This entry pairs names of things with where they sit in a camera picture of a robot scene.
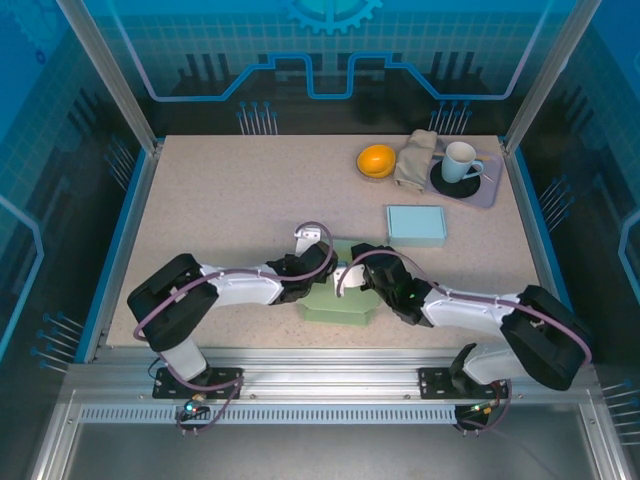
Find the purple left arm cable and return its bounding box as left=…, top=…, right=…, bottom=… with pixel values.
left=133, top=221, right=335, bottom=437

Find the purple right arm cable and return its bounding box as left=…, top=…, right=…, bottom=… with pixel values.
left=335, top=248, right=594, bottom=437

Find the aluminium mounting rail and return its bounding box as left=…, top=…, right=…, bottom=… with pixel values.
left=64, top=347, right=601, bottom=407

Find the light green paper box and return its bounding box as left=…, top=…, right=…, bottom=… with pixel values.
left=295, top=238, right=384, bottom=329

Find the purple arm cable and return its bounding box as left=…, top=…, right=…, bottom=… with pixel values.
left=133, top=221, right=335, bottom=437
left=335, top=248, right=594, bottom=437

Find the white mug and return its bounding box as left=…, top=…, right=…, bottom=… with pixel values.
left=439, top=141, right=486, bottom=185

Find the beige folded cloth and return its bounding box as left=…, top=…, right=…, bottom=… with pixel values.
left=393, top=128, right=440, bottom=194

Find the slotted cable duct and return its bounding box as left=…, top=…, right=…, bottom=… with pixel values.
left=78, top=404, right=460, bottom=426

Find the aluminium side rail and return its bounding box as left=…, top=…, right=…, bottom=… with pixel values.
left=503, top=142, right=576, bottom=361
left=82, top=142, right=164, bottom=364

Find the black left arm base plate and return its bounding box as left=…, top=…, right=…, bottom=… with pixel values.
left=152, top=366, right=245, bottom=401

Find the aluminium frame post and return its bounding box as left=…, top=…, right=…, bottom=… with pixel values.
left=502, top=0, right=590, bottom=156
left=53, top=0, right=165, bottom=156

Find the black round coaster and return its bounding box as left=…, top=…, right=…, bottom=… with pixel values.
left=429, top=158, right=482, bottom=200

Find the light blue paper box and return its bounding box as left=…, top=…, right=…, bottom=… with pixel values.
left=383, top=203, right=448, bottom=249

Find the orange yellow bowl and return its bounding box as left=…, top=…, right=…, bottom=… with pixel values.
left=356, top=143, right=399, bottom=184

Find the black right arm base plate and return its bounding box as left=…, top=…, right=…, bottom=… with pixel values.
left=418, top=366, right=516, bottom=401

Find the lavender tray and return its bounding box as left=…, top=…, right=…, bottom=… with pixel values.
left=422, top=137, right=503, bottom=209

